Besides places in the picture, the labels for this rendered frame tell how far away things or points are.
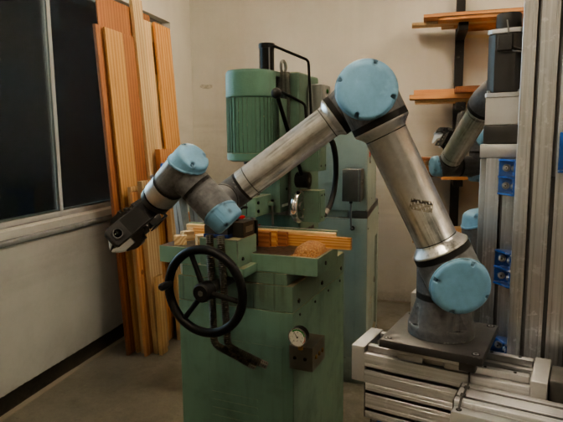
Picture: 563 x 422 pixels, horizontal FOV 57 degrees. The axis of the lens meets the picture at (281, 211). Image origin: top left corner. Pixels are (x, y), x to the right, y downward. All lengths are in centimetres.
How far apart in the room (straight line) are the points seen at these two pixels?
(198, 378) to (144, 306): 131
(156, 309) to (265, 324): 152
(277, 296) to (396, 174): 81
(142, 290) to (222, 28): 224
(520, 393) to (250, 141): 110
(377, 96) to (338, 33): 317
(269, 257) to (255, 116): 47
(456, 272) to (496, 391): 31
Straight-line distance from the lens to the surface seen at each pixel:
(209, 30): 447
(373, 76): 101
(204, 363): 194
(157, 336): 330
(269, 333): 177
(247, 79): 179
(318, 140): 117
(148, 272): 319
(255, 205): 182
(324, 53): 416
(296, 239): 182
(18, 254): 280
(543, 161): 132
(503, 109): 142
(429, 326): 123
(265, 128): 179
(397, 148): 103
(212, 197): 108
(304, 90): 205
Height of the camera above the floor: 127
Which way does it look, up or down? 8 degrees down
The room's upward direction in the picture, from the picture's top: 1 degrees counter-clockwise
